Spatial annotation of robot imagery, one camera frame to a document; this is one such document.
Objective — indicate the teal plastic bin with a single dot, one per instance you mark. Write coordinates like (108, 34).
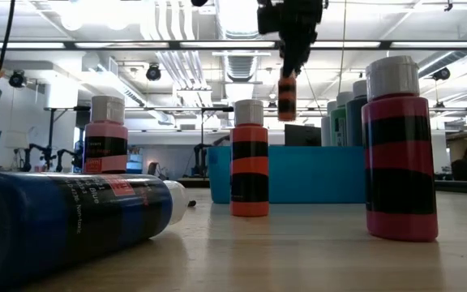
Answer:
(298, 174)

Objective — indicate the black aluminium table frame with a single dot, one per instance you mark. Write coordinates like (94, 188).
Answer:
(464, 187)

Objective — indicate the small pink paint bottle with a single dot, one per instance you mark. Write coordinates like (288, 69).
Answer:
(105, 136)

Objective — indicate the small blue paint bottle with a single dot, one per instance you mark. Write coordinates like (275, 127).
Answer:
(35, 227)

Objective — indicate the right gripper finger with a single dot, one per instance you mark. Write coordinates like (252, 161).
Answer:
(287, 54)
(301, 52)

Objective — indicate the small magenta paint bottle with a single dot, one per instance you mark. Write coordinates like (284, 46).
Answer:
(399, 194)

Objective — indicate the black overhead beam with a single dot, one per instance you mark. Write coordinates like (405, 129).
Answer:
(175, 45)

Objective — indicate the black background robot arm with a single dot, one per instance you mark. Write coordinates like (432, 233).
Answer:
(47, 153)

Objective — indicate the black light stand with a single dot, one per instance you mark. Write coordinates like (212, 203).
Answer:
(51, 142)

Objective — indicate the white table lamp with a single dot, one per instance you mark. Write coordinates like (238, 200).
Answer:
(15, 140)

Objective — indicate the large green paint bottle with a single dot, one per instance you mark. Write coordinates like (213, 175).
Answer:
(338, 130)

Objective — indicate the silver ventilation duct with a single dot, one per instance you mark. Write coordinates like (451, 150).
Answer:
(241, 20)

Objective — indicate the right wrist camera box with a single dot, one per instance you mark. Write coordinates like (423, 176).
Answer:
(269, 18)

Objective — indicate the black ceiling spotlight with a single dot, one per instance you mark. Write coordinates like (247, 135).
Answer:
(16, 79)
(153, 73)
(441, 74)

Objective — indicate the black monitor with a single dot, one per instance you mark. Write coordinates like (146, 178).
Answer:
(302, 136)

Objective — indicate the small orange paint bottle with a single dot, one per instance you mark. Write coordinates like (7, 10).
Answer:
(249, 162)
(287, 101)

